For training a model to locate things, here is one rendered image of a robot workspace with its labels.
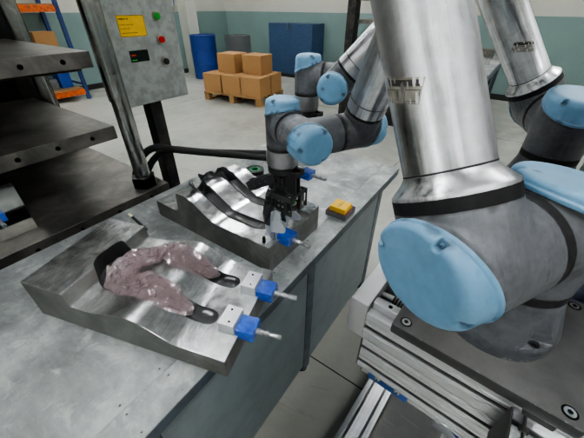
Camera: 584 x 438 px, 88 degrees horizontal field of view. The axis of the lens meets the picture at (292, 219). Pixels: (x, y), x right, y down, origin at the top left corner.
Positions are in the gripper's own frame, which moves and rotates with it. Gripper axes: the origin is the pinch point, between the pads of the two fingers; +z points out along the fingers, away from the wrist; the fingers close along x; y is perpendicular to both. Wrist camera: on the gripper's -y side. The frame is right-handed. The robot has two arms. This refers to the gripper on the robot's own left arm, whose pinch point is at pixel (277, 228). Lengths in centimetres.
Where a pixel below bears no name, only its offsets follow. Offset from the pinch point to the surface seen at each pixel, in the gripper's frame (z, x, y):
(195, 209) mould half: 0.1, -6.8, -26.0
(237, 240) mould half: 4.1, -6.8, -9.2
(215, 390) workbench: 30.4, -32.9, 4.2
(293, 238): 0.8, -0.2, 5.6
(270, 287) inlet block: 3.5, -15.6, 9.9
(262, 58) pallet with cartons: 21, 377, -320
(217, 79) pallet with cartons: 55, 339, -391
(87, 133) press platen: -13, -8, -79
